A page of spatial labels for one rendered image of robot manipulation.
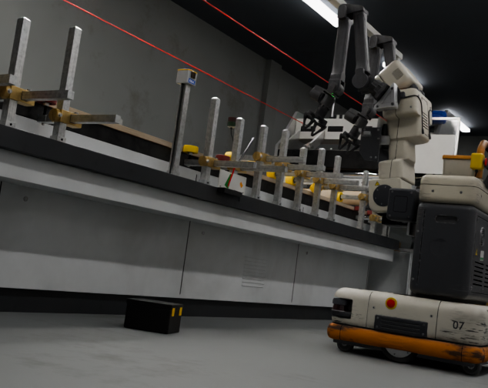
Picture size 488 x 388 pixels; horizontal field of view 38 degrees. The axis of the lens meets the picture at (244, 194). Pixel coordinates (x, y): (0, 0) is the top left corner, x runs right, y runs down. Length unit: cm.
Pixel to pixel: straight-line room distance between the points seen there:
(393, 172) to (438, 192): 33
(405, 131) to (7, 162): 179
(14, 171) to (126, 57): 552
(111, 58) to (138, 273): 469
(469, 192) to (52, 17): 526
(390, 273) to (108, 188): 360
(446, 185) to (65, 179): 159
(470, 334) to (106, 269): 166
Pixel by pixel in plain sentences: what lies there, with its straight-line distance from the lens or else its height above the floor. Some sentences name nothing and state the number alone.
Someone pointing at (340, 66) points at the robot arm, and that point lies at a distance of 349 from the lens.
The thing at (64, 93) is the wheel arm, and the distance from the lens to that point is 262.
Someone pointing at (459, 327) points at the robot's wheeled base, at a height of 18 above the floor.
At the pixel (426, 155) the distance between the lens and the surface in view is 613.
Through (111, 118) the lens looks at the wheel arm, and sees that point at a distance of 278.
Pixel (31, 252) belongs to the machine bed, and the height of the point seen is 25.
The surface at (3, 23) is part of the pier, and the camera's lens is 700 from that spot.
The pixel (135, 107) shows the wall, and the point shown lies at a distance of 829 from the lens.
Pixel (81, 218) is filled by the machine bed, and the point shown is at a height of 43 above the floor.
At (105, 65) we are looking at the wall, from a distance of 796.
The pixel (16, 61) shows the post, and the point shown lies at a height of 94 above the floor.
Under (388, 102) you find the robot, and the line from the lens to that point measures 335.
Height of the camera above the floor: 30
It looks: 6 degrees up
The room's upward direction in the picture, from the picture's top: 8 degrees clockwise
